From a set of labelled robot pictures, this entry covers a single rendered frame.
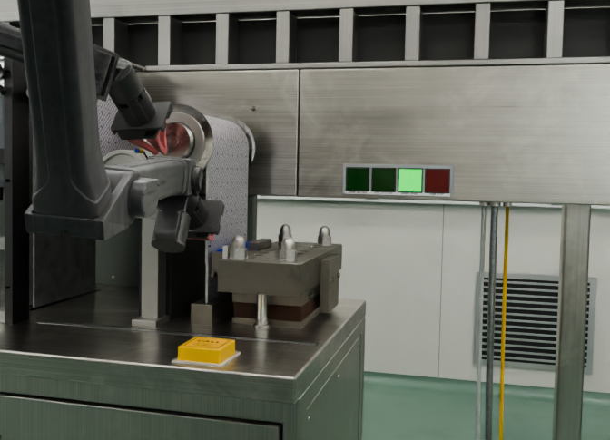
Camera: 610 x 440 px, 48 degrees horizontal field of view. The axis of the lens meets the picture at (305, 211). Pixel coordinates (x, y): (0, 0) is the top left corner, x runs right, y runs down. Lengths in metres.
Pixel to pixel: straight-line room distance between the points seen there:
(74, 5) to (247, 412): 0.68
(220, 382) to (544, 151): 0.88
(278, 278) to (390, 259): 2.71
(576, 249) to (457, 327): 2.29
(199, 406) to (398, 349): 2.99
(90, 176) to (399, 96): 1.02
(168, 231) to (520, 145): 0.80
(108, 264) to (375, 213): 2.35
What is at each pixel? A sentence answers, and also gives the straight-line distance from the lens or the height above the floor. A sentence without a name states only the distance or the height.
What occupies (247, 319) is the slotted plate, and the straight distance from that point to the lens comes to 1.34.
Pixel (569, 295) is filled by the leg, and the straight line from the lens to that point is 1.75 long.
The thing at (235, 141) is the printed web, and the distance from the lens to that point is 1.47.
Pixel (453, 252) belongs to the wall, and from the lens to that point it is 3.90.
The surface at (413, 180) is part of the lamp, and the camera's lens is 1.55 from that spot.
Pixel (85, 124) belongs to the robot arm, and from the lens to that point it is 0.64.
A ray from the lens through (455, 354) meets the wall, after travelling 4.00.
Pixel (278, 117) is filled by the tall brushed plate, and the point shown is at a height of 1.33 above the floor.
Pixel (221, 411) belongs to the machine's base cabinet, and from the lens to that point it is 1.09.
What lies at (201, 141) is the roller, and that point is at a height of 1.25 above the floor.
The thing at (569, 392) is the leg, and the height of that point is 0.69.
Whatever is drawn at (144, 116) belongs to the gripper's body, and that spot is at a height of 1.29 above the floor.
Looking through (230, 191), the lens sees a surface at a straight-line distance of 1.44.
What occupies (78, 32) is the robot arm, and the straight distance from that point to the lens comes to 0.61.
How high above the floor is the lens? 1.19
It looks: 3 degrees down
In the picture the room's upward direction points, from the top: 1 degrees clockwise
